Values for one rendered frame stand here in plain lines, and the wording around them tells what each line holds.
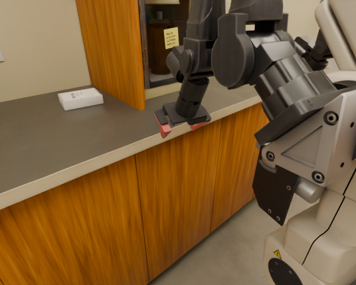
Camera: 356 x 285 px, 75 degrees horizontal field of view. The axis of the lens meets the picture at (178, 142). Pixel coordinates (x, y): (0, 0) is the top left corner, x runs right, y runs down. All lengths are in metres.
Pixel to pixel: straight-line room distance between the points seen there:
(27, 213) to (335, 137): 0.70
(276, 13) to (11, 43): 1.12
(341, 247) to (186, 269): 1.07
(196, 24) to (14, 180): 0.55
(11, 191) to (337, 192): 0.69
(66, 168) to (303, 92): 0.56
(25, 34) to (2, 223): 0.84
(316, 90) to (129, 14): 0.71
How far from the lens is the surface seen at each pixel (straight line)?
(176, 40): 1.11
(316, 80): 0.33
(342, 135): 0.31
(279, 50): 0.35
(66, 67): 1.36
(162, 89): 1.12
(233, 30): 0.35
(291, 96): 0.31
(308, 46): 0.83
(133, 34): 0.89
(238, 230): 1.72
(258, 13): 0.37
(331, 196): 0.56
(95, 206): 0.82
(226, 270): 1.54
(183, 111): 0.56
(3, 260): 0.83
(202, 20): 0.46
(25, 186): 0.67
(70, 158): 0.71
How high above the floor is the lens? 1.30
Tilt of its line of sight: 30 degrees down
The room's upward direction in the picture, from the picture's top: straight up
